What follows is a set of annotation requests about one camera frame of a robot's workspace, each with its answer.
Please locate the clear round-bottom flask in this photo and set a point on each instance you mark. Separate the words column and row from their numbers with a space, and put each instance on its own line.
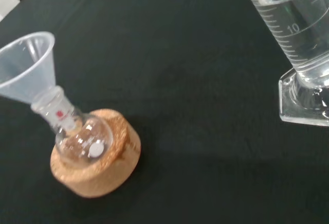
column 84, row 136

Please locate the black cloth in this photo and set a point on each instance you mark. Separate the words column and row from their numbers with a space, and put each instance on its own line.
column 180, row 105

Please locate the clear plastic funnel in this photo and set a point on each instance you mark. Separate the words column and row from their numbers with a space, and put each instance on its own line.
column 25, row 62

